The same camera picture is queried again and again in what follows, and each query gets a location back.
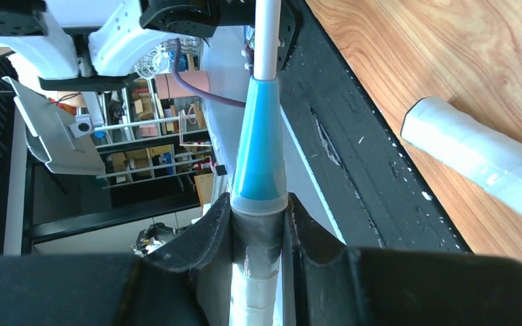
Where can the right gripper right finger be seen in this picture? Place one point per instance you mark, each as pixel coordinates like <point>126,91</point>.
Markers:
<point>326,282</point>

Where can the blue racket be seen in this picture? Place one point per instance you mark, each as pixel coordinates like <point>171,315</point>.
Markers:
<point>483,155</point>
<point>259,197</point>

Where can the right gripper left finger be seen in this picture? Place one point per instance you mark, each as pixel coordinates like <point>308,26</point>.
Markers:
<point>185,282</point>

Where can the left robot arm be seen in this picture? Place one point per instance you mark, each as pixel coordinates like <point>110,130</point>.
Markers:
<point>132,29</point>

